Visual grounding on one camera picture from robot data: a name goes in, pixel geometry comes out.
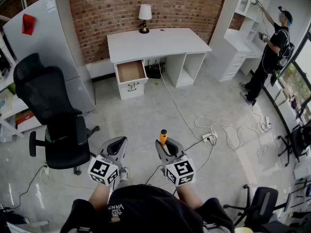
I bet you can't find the orange handle screwdriver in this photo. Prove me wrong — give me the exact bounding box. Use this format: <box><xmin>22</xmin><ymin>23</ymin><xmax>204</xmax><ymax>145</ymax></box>
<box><xmin>159</xmin><ymin>129</ymin><xmax>169</xmax><ymax>148</ymax></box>

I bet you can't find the person's khaki trouser leg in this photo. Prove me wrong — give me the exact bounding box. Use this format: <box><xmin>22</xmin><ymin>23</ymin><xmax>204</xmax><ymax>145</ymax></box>
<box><xmin>113</xmin><ymin>179</ymin><xmax>130</xmax><ymax>189</ymax></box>

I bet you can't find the white power strip with cable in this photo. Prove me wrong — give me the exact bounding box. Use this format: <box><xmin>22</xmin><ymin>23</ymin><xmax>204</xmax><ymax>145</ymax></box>
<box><xmin>194</xmin><ymin>104</ymin><xmax>273</xmax><ymax>158</ymax></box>

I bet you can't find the white paper label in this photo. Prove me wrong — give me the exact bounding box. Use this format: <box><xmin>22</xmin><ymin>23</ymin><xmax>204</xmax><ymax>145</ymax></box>
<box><xmin>44</xmin><ymin>0</ymin><xmax>56</xmax><ymax>13</ymax></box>

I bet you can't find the white drawer with brown inside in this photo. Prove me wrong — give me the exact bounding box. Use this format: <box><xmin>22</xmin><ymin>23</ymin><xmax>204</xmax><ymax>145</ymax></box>
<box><xmin>114</xmin><ymin>59</ymin><xmax>149</xmax><ymax>85</ymax></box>

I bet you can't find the table lamp with white shade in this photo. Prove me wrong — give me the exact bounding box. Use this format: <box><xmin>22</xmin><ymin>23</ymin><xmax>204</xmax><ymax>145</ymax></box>
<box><xmin>138</xmin><ymin>4</ymin><xmax>153</xmax><ymax>34</ymax></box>

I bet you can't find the black mesh office chair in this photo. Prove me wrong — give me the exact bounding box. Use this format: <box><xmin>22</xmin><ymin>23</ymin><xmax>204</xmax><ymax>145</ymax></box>
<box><xmin>13</xmin><ymin>52</ymin><xmax>101</xmax><ymax>176</ymax></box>

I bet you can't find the black device box with antennas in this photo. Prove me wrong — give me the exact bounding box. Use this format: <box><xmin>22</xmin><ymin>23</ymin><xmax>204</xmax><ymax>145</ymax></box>
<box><xmin>144</xmin><ymin>59</ymin><xmax>166</xmax><ymax>80</ymax></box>

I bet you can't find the orange cardboard box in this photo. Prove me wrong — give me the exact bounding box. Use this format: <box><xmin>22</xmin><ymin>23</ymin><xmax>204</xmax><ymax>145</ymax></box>
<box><xmin>15</xmin><ymin>110</ymin><xmax>35</xmax><ymax>126</ymax></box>

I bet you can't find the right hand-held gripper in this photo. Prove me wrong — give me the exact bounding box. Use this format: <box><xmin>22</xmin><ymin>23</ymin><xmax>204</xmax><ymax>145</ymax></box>
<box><xmin>155</xmin><ymin>137</ymin><xmax>196</xmax><ymax>187</ymax></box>

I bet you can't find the black office chair grey back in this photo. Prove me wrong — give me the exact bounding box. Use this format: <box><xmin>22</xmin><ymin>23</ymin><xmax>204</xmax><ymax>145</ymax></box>
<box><xmin>223</xmin><ymin>183</ymin><xmax>288</xmax><ymax>228</ymax></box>

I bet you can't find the glass window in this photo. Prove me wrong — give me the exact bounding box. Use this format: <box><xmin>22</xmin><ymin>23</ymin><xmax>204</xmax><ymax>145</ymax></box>
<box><xmin>276</xmin><ymin>30</ymin><xmax>311</xmax><ymax>129</ymax></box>

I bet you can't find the white bookshelf desk unit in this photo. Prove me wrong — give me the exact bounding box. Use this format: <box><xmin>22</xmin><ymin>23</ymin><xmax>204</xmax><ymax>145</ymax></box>
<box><xmin>208</xmin><ymin>0</ymin><xmax>271</xmax><ymax>83</ymax></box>

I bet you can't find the person's right forearm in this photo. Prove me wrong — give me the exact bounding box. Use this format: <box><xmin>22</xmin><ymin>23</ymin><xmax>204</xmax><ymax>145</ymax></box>
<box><xmin>174</xmin><ymin>183</ymin><xmax>205</xmax><ymax>211</ymax></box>

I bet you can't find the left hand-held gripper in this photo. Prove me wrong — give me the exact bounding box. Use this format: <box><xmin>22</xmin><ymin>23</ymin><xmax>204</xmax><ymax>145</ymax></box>
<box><xmin>87</xmin><ymin>136</ymin><xmax>129</xmax><ymax>186</ymax></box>

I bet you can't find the white desk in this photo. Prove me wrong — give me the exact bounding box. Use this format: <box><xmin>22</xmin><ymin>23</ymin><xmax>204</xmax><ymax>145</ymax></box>
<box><xmin>106</xmin><ymin>27</ymin><xmax>213</xmax><ymax>100</ymax></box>

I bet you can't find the black office chair with armrests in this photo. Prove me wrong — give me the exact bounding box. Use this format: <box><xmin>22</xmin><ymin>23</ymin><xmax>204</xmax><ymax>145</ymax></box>
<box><xmin>277</xmin><ymin>123</ymin><xmax>311</xmax><ymax>167</ymax></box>

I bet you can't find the red paper sticker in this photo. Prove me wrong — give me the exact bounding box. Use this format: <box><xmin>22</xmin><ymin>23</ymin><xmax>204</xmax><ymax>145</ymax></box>
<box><xmin>21</xmin><ymin>13</ymin><xmax>36</xmax><ymax>36</ymax></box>

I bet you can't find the person's left forearm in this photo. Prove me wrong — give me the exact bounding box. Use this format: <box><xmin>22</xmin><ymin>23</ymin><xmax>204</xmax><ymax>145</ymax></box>
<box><xmin>87</xmin><ymin>183</ymin><xmax>115</xmax><ymax>213</ymax></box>

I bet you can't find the person's grey sneaker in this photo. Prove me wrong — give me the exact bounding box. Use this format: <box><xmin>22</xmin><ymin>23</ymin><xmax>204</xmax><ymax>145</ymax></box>
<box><xmin>119</xmin><ymin>167</ymin><xmax>130</xmax><ymax>182</ymax></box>

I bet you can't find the person's black shirt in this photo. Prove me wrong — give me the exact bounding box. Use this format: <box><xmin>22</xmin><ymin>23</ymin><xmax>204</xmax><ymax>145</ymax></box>
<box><xmin>60</xmin><ymin>183</ymin><xmax>235</xmax><ymax>233</ymax></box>

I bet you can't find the grey refrigerator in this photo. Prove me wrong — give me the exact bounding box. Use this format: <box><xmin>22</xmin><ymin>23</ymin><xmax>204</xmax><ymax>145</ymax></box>
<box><xmin>2</xmin><ymin>0</ymin><xmax>97</xmax><ymax>114</ymax></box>

